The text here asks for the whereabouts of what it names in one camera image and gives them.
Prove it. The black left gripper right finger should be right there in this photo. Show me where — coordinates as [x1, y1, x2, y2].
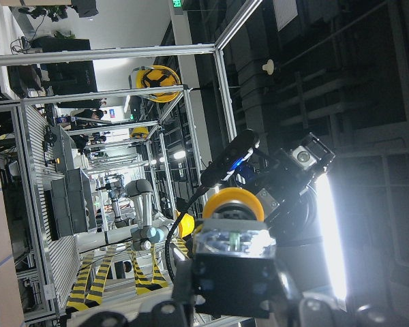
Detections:
[275, 268, 348, 326]

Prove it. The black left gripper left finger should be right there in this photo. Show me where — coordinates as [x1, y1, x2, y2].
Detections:
[66, 262, 195, 326]

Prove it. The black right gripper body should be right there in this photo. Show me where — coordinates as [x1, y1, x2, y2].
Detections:
[255, 150, 322, 247]

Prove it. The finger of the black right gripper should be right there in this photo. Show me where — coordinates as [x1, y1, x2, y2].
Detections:
[282, 133, 335, 176]

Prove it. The yellow push button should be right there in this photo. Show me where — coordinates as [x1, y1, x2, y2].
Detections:
[192, 187, 278, 318]

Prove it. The yellow hard hat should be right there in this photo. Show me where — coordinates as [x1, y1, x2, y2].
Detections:
[129, 65, 181, 103]

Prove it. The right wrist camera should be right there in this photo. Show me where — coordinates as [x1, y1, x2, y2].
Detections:
[200, 129, 260, 188]

